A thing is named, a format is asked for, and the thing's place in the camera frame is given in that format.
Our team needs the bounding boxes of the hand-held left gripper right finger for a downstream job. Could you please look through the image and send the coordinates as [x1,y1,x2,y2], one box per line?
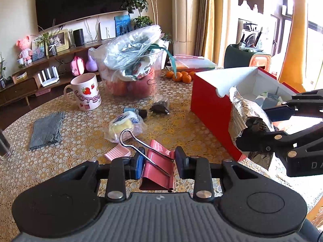
[175,146,263,202]

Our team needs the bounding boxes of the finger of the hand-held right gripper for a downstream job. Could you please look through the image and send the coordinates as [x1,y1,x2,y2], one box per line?
[235,122,323,157]
[262,89,323,122]

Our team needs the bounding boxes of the silver foil snack packet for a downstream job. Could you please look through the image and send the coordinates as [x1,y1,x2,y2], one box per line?
[228,86,281,171]

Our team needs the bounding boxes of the pink strawberry mug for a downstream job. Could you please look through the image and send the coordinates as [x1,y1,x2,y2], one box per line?
[63,73,102,111]

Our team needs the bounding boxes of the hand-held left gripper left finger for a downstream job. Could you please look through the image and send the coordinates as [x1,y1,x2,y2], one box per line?
[63,147,146,202]

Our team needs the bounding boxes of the small plant in dark pot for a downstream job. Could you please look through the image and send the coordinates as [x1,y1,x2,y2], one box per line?
[30,19,66,57]

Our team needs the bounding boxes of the clear plastic bag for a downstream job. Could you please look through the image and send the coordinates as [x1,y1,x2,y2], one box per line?
[88,25,169,77]

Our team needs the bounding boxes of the yellow curtain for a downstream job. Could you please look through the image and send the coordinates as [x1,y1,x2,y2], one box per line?
[199,0,239,66]

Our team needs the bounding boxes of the dark green organiser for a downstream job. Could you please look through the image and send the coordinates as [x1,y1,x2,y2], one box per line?
[224,44,272,68]

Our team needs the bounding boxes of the yellow white small box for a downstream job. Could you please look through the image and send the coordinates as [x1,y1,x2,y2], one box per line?
[12,71,28,84]

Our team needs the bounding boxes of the red cardboard box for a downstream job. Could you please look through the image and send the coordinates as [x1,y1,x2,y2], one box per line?
[190,66,302,162]

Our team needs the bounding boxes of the green black sandwich packet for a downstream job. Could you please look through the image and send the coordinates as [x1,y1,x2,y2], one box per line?
[255,92,287,107]

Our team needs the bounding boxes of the pink binder clip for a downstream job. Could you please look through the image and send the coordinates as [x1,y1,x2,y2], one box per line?
[119,129,176,191]

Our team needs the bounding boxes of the grey folded cloth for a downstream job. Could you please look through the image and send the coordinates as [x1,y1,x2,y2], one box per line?
[28,112,65,151]

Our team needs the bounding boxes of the clear plastic bucket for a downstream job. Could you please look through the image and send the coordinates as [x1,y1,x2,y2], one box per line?
[97,49,165,100]

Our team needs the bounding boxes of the black television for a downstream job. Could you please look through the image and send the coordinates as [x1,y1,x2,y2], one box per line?
[35,0,132,32]

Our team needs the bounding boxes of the beige standing air conditioner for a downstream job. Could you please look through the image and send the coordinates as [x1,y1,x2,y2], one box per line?
[172,0,202,56]

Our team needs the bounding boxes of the small black blue packet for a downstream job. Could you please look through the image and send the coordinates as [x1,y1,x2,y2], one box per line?
[123,107,148,119]

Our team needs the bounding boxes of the teal ribbon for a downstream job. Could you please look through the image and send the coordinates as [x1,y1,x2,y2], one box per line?
[149,44,178,74]

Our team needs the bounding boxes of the wooden television cabinet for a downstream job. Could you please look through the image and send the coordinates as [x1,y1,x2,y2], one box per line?
[0,39,116,107]

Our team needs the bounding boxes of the dark snack in clear bag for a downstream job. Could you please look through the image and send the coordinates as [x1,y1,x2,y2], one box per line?
[149,94,171,116]

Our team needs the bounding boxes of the yellow cake in clear wrapper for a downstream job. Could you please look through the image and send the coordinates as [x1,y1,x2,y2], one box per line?
[105,112,147,143]

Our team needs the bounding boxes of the black cylinder speaker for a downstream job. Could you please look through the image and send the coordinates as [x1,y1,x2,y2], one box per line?
[73,28,85,47]

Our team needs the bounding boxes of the desk calendar picture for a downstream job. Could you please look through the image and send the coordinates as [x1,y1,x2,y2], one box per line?
[31,39,46,62]

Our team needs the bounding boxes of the leafy plant in patterned pot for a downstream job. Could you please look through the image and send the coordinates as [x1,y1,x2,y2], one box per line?
[0,52,8,90]

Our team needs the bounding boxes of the pink ribbed wrapper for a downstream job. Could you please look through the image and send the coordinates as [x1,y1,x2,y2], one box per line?
[104,143,131,161]

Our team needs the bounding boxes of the desktop with floral tablecloth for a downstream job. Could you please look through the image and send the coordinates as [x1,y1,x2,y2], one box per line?
[0,67,323,222]

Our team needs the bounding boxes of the purple gourd toy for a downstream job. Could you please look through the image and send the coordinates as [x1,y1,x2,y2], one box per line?
[85,53,98,72]

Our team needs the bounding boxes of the pink bear doll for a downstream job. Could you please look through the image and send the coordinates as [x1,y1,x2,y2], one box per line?
[16,36,33,65]

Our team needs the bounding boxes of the red apple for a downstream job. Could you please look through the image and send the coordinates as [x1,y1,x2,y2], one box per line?
[107,81,129,97]
[131,74,155,97]

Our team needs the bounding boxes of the printed cloth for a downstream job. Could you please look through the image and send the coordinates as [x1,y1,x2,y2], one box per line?
[119,53,155,81]

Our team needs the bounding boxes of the cream photo frame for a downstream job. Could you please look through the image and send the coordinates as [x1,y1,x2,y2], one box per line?
[49,28,70,52]

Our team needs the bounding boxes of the orange curved panel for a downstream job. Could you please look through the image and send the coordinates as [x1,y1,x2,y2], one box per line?
[272,0,323,92]

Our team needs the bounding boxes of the blue picture card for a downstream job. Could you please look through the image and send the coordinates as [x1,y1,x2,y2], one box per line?
[115,15,132,37]

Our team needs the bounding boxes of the tall potted tree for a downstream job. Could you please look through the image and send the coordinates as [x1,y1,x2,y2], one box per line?
[122,0,172,42]

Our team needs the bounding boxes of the glass tumbler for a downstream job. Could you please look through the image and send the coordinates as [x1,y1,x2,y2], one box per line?
[0,128,14,161]

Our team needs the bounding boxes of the orange plastic stool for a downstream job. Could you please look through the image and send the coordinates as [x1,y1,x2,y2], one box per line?
[249,54,272,72]

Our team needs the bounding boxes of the white router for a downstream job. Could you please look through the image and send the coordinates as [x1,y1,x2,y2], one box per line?
[37,66,60,88]

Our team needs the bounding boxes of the white flat device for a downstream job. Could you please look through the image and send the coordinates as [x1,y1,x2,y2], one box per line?
[100,20,116,40]

